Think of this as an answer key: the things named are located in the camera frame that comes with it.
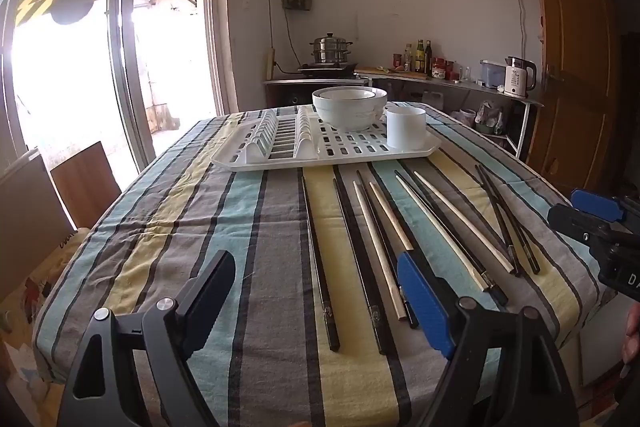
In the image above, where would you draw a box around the wooden cutting board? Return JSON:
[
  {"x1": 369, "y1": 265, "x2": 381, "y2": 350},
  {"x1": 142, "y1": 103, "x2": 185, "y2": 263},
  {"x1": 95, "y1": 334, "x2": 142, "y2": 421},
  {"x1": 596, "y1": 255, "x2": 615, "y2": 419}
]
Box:
[{"x1": 356, "y1": 67, "x2": 431, "y2": 80}]

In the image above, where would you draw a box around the small white bowl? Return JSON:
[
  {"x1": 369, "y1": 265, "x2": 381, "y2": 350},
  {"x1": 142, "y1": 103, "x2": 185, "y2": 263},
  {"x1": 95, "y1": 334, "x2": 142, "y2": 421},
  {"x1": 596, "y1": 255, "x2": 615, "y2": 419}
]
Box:
[{"x1": 319, "y1": 88, "x2": 377, "y2": 102}]

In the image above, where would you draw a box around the black induction cooker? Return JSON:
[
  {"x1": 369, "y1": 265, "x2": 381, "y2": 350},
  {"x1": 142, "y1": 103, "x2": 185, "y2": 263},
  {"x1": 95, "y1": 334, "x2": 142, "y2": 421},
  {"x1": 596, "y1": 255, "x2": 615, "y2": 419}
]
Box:
[{"x1": 297, "y1": 62, "x2": 358, "y2": 76}]

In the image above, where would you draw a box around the plastic bag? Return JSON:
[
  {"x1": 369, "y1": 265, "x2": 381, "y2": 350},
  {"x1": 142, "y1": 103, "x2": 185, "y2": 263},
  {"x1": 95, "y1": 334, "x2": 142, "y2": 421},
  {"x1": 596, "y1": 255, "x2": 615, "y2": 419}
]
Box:
[{"x1": 475, "y1": 101, "x2": 506, "y2": 135}]

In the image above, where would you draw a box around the person's right hand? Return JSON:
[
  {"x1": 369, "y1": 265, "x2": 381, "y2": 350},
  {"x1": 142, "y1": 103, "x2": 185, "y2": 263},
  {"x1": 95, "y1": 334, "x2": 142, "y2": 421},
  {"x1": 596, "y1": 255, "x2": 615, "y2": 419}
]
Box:
[{"x1": 621, "y1": 301, "x2": 640, "y2": 378}]

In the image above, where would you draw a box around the white dish rack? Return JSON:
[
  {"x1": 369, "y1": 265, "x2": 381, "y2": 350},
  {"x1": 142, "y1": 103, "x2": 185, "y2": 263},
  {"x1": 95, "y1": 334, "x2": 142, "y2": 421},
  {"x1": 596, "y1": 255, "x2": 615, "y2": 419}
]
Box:
[{"x1": 210, "y1": 103, "x2": 443, "y2": 172}]

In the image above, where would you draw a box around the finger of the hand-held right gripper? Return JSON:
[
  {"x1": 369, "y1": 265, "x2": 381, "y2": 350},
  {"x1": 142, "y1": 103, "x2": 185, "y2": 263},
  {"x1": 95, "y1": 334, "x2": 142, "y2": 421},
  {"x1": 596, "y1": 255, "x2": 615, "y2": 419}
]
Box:
[
  {"x1": 571, "y1": 188, "x2": 640, "y2": 233},
  {"x1": 547, "y1": 204, "x2": 626, "y2": 249}
]

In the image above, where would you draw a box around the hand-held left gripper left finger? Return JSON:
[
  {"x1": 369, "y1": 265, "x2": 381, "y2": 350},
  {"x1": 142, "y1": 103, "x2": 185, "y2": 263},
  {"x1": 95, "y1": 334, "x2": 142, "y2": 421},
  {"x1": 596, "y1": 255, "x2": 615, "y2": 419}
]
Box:
[{"x1": 57, "y1": 250, "x2": 237, "y2": 427}]

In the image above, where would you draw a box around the steel steamer pot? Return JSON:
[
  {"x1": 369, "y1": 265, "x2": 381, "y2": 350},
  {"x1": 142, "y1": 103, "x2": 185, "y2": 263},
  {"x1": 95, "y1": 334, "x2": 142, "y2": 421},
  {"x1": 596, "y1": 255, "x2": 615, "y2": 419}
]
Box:
[{"x1": 309, "y1": 33, "x2": 354, "y2": 66}]

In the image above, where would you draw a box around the white electric kettle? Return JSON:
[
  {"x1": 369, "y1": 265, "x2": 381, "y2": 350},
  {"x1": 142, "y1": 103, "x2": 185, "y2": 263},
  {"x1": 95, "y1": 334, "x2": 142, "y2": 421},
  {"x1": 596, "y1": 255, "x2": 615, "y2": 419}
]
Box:
[{"x1": 504, "y1": 56, "x2": 537, "y2": 98}]

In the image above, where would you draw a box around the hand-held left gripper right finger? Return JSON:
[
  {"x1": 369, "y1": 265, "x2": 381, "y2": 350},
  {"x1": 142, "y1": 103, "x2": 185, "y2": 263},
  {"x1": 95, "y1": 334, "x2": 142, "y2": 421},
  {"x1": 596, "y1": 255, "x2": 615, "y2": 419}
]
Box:
[{"x1": 396, "y1": 251, "x2": 581, "y2": 427}]

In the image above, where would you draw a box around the white cup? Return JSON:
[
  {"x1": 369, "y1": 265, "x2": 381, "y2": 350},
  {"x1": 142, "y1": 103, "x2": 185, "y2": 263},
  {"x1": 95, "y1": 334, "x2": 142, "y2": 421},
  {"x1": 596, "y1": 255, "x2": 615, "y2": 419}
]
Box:
[{"x1": 385, "y1": 107, "x2": 427, "y2": 151}]

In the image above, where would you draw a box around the sliding glass door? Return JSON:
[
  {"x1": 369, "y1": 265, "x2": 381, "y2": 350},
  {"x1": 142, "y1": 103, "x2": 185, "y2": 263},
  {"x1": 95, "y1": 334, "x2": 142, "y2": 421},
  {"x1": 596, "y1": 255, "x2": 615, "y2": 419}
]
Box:
[{"x1": 0, "y1": 0, "x2": 236, "y2": 188}]

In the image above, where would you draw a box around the long steel shelf table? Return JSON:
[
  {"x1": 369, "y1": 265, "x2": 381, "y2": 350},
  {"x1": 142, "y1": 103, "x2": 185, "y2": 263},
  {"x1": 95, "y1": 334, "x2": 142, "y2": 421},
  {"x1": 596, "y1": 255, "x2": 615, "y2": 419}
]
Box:
[{"x1": 360, "y1": 69, "x2": 544, "y2": 158}]

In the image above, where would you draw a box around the short steel shelf table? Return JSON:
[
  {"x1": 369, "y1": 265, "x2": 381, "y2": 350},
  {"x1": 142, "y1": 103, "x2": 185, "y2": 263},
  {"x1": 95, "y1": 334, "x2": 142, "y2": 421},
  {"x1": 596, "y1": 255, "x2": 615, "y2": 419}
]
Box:
[{"x1": 264, "y1": 74, "x2": 371, "y2": 108}]

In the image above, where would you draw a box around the wooden door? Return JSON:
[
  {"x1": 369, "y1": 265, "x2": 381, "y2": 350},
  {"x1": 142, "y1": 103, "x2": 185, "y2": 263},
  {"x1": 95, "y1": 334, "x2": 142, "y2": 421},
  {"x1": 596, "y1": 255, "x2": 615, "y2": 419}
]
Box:
[{"x1": 525, "y1": 0, "x2": 628, "y2": 198}]

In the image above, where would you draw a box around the wooden chopstick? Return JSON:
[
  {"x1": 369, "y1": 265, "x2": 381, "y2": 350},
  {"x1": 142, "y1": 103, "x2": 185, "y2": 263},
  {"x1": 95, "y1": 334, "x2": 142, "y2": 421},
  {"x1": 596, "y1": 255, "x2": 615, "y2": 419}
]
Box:
[
  {"x1": 395, "y1": 175, "x2": 490, "y2": 292},
  {"x1": 369, "y1": 182, "x2": 415, "y2": 253},
  {"x1": 353, "y1": 180, "x2": 405, "y2": 322},
  {"x1": 413, "y1": 171, "x2": 519, "y2": 277}
]

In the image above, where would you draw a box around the large white bowl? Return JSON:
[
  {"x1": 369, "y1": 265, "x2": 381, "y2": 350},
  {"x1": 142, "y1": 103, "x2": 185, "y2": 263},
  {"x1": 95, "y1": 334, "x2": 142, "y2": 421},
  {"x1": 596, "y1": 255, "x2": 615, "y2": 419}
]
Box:
[{"x1": 312, "y1": 86, "x2": 388, "y2": 132}]

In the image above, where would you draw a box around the striped tablecloth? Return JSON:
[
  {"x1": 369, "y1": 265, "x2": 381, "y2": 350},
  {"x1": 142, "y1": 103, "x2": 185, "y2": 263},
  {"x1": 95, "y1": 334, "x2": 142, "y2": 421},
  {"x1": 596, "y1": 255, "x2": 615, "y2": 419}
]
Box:
[{"x1": 32, "y1": 99, "x2": 616, "y2": 427}]

